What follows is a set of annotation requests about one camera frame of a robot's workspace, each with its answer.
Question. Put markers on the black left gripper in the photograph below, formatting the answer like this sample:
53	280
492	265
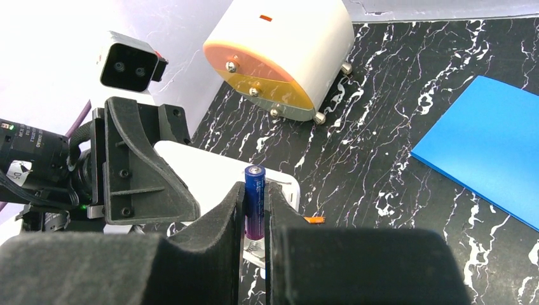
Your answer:
58	179

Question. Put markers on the cream cylindrical drum container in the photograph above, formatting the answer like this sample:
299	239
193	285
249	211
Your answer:
283	56

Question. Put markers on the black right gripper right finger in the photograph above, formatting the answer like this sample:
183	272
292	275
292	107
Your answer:
309	264

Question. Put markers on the long white remote control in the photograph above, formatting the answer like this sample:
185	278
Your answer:
209	177

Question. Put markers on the orange battery centre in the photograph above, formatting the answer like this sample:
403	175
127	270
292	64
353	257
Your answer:
315	220

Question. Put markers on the blue purple battery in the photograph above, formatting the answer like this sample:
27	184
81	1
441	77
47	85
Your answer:
255	184

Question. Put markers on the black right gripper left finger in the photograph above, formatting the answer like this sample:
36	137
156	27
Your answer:
198	265

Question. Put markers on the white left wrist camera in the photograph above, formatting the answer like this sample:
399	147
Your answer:
129	64

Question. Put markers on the blue flat foam pad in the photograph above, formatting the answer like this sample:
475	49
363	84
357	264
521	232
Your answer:
487	142

